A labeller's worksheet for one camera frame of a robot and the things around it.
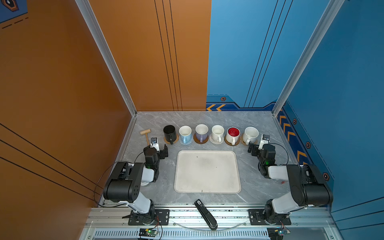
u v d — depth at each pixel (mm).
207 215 727
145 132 1072
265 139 807
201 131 1042
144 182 775
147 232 710
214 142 1019
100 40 793
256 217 725
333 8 696
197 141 994
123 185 462
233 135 975
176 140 1023
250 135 1014
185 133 947
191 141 1023
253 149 852
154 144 808
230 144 987
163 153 874
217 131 998
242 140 1014
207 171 895
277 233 705
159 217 740
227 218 754
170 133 970
